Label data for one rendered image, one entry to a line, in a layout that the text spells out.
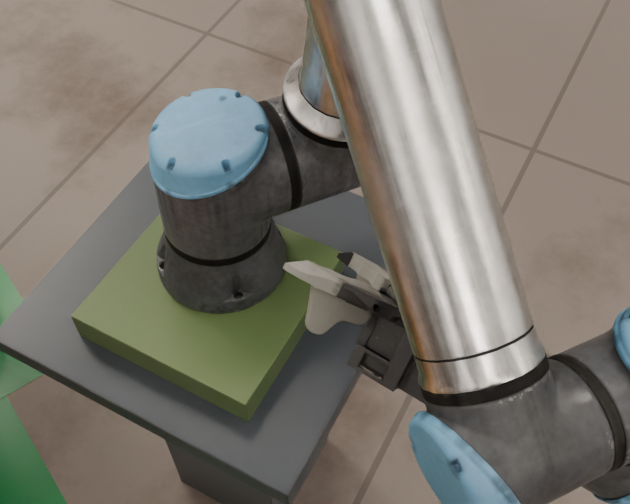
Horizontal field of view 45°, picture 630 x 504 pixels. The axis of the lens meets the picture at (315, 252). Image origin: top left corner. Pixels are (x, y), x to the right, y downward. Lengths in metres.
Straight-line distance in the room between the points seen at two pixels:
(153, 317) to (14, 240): 1.26
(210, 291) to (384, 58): 0.64
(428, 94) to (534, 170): 1.95
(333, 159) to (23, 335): 0.53
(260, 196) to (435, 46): 0.51
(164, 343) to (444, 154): 0.67
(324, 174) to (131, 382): 0.40
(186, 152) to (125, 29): 2.00
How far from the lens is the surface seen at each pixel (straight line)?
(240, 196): 0.94
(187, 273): 1.07
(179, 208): 0.96
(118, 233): 1.28
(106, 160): 2.45
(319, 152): 0.97
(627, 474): 0.70
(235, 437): 1.07
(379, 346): 0.73
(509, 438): 0.53
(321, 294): 0.70
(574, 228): 2.32
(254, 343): 1.07
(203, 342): 1.07
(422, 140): 0.48
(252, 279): 1.07
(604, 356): 0.58
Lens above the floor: 1.73
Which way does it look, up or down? 54 degrees down
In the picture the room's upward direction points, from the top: straight up
